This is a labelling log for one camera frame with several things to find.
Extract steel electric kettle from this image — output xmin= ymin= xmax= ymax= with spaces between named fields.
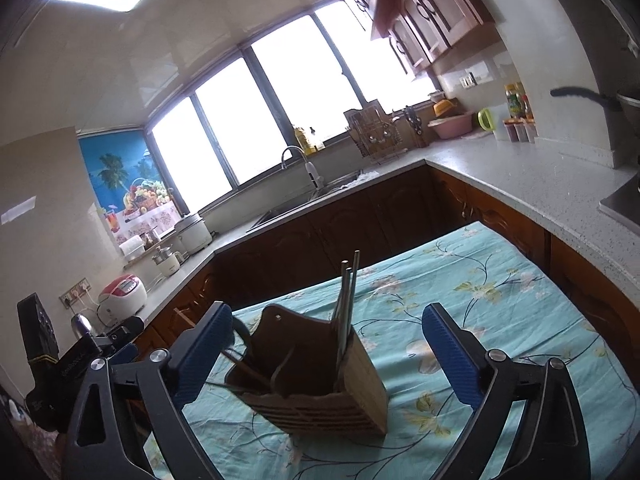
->
xmin=70 ymin=310 xmax=96 ymax=344

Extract dish rack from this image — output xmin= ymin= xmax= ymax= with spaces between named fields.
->
xmin=344 ymin=105 xmax=406 ymax=164

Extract steel sink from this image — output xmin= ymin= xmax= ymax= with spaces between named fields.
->
xmin=245 ymin=172 xmax=364 ymax=234

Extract chrome faucet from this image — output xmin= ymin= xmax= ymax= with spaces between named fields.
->
xmin=280 ymin=146 xmax=325 ymax=191

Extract metal chopstick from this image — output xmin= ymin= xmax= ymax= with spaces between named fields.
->
xmin=336 ymin=268 xmax=354 ymax=356
xmin=331 ymin=260 xmax=350 ymax=341
xmin=340 ymin=249 xmax=362 ymax=361

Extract seasoning jar set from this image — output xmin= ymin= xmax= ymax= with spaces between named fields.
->
xmin=502 ymin=116 xmax=539 ymax=144

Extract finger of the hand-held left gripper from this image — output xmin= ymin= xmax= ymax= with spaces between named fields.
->
xmin=94 ymin=316 xmax=146 ymax=365

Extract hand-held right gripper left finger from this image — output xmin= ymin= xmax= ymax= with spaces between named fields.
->
xmin=64 ymin=301 xmax=236 ymax=480

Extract red white rice cooker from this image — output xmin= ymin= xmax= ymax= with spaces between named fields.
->
xmin=96 ymin=274 xmax=149 ymax=324

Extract pink basin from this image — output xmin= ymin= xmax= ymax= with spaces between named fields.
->
xmin=427 ymin=112 xmax=474 ymax=140

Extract wooden base cabinets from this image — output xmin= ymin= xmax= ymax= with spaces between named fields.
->
xmin=132 ymin=165 xmax=640 ymax=362

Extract kitchen window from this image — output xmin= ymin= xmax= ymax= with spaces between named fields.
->
xmin=145 ymin=0 xmax=442 ymax=214

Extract wooden utensil holder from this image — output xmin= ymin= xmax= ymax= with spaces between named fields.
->
xmin=220 ymin=304 xmax=389 ymax=436

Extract wooden wall cabinets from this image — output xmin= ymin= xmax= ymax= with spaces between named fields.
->
xmin=322 ymin=0 xmax=502 ymax=79

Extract small white pot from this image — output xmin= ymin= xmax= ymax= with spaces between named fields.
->
xmin=151 ymin=245 xmax=184 ymax=277

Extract white slow cooker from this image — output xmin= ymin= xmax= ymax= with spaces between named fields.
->
xmin=175 ymin=212 xmax=214 ymax=255

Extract tropical fruit printed blind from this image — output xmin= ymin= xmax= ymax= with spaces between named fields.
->
xmin=77 ymin=127 xmax=181 ymax=257

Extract white box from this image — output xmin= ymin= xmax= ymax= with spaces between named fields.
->
xmin=120 ymin=236 xmax=147 ymax=263

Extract white paper label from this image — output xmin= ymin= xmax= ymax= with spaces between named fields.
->
xmin=0 ymin=196 xmax=37 ymax=225

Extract black pan handle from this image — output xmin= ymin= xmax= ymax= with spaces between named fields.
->
xmin=550 ymin=86 xmax=640 ymax=137

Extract wall power outlet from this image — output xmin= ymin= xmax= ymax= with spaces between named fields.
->
xmin=59 ymin=277 xmax=94 ymax=309

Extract black cooktop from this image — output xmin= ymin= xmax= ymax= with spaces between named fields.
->
xmin=597 ymin=172 xmax=640 ymax=224

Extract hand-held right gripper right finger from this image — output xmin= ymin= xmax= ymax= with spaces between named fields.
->
xmin=421 ymin=302 xmax=592 ymax=480

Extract floral teal tablecloth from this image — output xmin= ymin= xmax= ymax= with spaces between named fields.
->
xmin=145 ymin=220 xmax=640 ymax=480

